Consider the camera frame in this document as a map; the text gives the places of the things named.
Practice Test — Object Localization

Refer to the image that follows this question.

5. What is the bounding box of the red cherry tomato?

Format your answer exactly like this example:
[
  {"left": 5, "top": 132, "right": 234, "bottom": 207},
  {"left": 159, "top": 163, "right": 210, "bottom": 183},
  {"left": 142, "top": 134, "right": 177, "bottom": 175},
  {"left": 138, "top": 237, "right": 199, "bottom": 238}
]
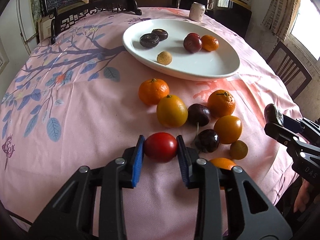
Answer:
[
  {"left": 187, "top": 33, "right": 201, "bottom": 38},
  {"left": 144, "top": 132, "right": 177, "bottom": 163}
]

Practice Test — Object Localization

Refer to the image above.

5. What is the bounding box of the smooth orange fruit front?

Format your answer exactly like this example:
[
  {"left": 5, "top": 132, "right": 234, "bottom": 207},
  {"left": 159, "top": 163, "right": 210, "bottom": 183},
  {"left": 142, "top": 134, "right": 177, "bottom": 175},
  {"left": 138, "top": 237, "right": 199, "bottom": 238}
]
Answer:
[{"left": 210, "top": 157, "right": 236, "bottom": 170}]

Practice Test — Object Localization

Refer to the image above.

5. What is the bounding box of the yellow-orange kumquat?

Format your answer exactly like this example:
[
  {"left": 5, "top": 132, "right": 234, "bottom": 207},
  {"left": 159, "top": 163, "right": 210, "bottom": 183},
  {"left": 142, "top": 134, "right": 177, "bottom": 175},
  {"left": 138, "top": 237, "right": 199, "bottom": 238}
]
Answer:
[{"left": 156, "top": 95, "right": 188, "bottom": 128}]

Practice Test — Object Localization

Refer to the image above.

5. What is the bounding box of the small green-brown longan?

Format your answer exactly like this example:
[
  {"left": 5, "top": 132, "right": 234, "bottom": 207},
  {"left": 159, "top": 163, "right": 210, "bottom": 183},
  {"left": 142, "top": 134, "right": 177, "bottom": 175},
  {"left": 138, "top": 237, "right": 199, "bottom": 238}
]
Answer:
[{"left": 229, "top": 140, "right": 248, "bottom": 160}]

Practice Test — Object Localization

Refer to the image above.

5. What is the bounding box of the smooth orange kumquat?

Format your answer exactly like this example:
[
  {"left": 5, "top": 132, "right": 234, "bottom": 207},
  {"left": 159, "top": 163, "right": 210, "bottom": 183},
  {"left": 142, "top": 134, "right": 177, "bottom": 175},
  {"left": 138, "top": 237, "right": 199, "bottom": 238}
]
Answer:
[{"left": 214, "top": 115, "right": 242, "bottom": 145}]

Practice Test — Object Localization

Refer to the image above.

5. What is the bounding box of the mandarin orange with stem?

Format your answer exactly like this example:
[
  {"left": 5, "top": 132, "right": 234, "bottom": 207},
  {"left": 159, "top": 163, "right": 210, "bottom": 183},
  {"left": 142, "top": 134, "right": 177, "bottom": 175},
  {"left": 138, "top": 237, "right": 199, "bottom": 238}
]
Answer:
[{"left": 207, "top": 89, "right": 236, "bottom": 119}]

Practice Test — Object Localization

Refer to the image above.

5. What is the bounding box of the small mandarin top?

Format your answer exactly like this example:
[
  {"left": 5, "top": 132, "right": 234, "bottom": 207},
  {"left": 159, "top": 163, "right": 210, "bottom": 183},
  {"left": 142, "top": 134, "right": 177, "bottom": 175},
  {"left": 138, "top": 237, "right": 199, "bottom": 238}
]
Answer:
[{"left": 138, "top": 78, "right": 170, "bottom": 106}]

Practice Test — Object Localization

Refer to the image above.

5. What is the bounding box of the tan longan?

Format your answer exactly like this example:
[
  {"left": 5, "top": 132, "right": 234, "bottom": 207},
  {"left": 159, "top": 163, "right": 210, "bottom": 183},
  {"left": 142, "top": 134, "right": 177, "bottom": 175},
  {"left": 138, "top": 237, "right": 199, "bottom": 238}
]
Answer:
[{"left": 156, "top": 51, "right": 172, "bottom": 66}]

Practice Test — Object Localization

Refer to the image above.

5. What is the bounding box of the large dark red plum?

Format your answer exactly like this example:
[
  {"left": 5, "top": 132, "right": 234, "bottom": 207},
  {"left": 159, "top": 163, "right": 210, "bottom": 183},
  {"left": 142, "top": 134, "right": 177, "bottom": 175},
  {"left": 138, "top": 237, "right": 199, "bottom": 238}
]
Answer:
[{"left": 183, "top": 36, "right": 202, "bottom": 54}]

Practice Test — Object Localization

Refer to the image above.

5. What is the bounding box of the large mandarin orange front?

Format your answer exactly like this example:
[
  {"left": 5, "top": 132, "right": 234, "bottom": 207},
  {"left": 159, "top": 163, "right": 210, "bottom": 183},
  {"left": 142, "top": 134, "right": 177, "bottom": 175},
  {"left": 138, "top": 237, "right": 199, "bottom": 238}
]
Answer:
[{"left": 201, "top": 35, "right": 219, "bottom": 51}]

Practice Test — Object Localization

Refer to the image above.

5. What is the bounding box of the person's right hand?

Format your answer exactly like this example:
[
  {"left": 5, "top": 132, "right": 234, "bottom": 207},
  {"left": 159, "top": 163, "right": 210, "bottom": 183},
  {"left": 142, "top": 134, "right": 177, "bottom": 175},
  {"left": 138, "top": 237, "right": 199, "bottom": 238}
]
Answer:
[{"left": 293, "top": 180, "right": 315, "bottom": 213}]

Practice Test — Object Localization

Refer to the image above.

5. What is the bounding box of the dark wooden chair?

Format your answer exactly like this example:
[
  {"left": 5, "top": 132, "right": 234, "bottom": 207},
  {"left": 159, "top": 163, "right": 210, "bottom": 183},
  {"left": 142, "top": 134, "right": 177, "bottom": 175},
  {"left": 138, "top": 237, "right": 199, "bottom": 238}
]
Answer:
[{"left": 266, "top": 41, "right": 312, "bottom": 100}]

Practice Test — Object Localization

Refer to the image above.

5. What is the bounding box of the pink printed tablecloth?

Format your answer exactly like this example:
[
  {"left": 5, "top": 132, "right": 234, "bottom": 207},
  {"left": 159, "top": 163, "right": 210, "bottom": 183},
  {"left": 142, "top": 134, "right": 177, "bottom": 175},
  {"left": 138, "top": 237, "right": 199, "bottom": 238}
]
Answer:
[{"left": 1, "top": 8, "right": 301, "bottom": 229}]

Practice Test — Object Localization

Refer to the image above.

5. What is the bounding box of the white oval plate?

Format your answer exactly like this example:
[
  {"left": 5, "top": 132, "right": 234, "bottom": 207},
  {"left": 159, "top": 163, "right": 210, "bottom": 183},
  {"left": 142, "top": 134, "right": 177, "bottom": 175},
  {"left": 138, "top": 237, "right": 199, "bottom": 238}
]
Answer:
[{"left": 123, "top": 19, "right": 240, "bottom": 81}]

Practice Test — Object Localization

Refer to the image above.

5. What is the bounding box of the striped curtain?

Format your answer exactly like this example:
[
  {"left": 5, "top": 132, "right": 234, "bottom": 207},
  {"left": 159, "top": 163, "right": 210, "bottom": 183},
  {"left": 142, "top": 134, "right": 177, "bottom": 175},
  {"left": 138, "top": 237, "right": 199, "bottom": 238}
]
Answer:
[{"left": 263, "top": 0, "right": 300, "bottom": 41}]

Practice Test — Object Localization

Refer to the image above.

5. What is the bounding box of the white drink can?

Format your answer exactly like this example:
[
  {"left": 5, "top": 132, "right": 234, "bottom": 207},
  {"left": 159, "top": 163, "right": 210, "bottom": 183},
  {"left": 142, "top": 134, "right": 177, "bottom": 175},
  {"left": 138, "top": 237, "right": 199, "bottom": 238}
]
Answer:
[{"left": 189, "top": 2, "right": 206, "bottom": 22}]

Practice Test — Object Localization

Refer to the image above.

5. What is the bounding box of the round deer screen ornament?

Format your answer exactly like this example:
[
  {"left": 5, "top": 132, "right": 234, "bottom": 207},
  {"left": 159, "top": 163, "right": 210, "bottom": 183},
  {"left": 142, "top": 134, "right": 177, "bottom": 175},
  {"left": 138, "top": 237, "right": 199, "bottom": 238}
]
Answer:
[{"left": 44, "top": 0, "right": 142, "bottom": 44}]

